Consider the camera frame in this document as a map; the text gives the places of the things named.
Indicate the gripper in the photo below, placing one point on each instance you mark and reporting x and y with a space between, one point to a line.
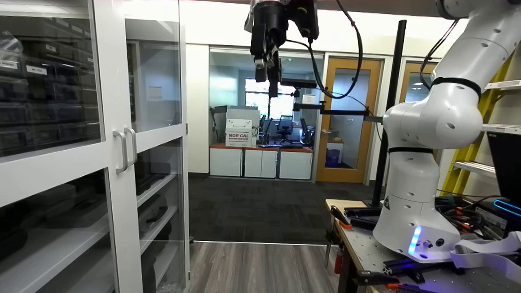
270 18

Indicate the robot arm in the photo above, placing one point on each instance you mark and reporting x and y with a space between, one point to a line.
427 122

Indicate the wooden door with glass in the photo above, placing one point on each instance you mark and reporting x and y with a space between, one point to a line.
403 81
325 122

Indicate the narrow glass cabinet door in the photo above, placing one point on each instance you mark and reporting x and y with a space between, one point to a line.
158 138

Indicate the wide glass cabinet door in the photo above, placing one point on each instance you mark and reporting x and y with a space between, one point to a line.
110 81

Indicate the white glass-door cabinet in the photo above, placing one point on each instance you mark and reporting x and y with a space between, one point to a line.
118 228

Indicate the window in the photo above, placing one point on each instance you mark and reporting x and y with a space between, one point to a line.
281 106

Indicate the office chair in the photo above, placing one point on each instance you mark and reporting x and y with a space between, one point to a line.
284 130

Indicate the white cardboard box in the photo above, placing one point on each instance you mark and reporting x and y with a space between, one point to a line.
238 132

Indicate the row of low white cabinets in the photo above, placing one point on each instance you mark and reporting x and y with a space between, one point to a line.
260 162

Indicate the orange and black clamp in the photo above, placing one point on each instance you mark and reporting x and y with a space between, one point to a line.
340 215

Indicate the stack of black cases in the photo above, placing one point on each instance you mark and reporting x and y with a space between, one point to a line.
152 211

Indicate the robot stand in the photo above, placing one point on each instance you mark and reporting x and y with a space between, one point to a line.
366 248

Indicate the row of black storage bins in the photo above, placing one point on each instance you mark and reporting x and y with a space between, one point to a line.
49 93

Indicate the yellow ladder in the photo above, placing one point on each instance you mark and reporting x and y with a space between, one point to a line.
472 150

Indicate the black clamp with orange trigger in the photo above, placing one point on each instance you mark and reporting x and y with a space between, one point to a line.
378 278

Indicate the black monitor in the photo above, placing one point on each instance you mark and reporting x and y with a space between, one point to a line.
506 162

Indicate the black computer with blue light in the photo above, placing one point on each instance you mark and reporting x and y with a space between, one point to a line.
500 215

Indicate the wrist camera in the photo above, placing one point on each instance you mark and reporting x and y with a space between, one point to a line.
306 18

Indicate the camera on mount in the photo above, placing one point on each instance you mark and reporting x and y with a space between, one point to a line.
390 101

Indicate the white wall shelf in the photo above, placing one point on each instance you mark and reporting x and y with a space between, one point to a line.
476 167

